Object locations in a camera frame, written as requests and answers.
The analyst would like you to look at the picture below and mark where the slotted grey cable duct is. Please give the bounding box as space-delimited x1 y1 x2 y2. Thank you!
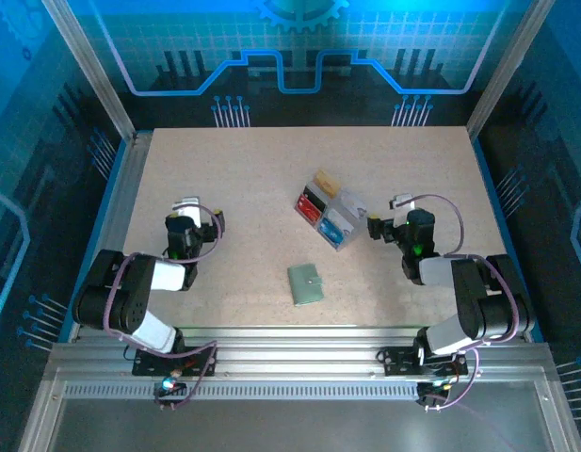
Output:
63 381 423 402

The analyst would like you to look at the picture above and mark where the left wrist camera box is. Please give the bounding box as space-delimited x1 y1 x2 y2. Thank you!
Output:
171 196 202 223

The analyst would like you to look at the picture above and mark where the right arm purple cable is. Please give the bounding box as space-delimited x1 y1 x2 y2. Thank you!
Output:
412 193 529 412

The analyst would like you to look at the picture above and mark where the blue card pack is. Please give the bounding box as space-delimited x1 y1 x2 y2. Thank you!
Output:
316 217 353 247

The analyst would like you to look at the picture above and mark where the silver credit card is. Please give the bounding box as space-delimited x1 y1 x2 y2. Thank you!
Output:
339 186 368 218

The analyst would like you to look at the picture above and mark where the aluminium frame post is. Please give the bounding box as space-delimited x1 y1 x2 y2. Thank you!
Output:
40 0 137 142
466 0 557 138

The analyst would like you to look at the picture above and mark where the black credit card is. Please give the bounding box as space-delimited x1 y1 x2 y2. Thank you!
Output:
301 185 328 212

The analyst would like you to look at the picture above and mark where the blue table edge strip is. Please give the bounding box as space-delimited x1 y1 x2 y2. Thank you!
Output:
471 136 545 344
57 138 131 344

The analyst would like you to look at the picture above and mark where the clear acrylic card organizer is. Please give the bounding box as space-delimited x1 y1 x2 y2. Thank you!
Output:
294 168 369 252

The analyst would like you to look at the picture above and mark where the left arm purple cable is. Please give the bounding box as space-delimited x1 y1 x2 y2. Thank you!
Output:
104 202 227 411

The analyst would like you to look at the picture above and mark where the green card holder wallet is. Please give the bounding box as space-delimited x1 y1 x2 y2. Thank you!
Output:
287 263 325 307

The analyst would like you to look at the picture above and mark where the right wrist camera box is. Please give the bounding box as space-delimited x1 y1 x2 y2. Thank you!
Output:
388 193 416 212

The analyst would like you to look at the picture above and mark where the grey metal frame panel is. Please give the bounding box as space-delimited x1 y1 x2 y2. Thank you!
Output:
16 366 581 452

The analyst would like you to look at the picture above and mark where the red credit card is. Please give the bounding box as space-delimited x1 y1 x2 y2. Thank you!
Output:
295 195 325 223

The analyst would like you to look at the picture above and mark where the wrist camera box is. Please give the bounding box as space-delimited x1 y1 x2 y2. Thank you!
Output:
388 193 416 212
171 196 202 223

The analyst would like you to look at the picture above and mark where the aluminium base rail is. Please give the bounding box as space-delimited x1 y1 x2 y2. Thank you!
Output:
49 324 555 380

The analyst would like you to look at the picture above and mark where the small LED connector board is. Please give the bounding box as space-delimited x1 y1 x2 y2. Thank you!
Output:
416 379 454 410
153 376 187 407

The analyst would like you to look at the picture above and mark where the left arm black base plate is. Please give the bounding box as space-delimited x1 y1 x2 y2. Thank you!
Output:
131 346 219 378

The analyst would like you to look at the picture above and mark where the aluminium table edge extrusion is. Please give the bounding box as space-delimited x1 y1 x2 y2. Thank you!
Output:
68 130 155 343

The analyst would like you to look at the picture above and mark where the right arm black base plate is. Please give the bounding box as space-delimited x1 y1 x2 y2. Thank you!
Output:
380 346 470 378

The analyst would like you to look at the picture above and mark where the gold credit card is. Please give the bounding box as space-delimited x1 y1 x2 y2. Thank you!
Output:
315 169 341 198

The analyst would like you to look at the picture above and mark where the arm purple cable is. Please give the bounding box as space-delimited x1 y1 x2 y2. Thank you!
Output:
104 202 227 411
412 193 529 412

